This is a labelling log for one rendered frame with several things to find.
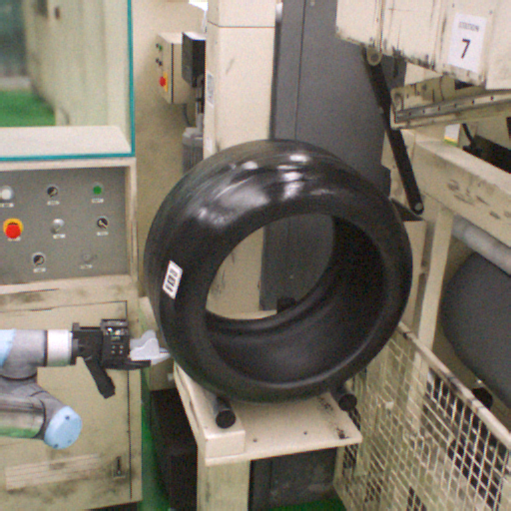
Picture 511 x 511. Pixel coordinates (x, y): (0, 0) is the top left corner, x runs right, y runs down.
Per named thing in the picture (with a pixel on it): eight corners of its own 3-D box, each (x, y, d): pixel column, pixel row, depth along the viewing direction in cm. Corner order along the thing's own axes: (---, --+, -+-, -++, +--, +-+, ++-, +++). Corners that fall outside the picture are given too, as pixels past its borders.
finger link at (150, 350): (177, 341, 152) (132, 341, 149) (173, 366, 154) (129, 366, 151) (174, 334, 155) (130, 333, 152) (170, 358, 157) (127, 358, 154)
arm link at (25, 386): (17, 439, 143) (20, 389, 140) (-12, 414, 150) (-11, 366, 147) (52, 427, 149) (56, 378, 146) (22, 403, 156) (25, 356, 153)
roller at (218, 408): (180, 336, 184) (196, 327, 184) (188, 349, 186) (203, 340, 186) (213, 418, 153) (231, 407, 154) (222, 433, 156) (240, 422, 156)
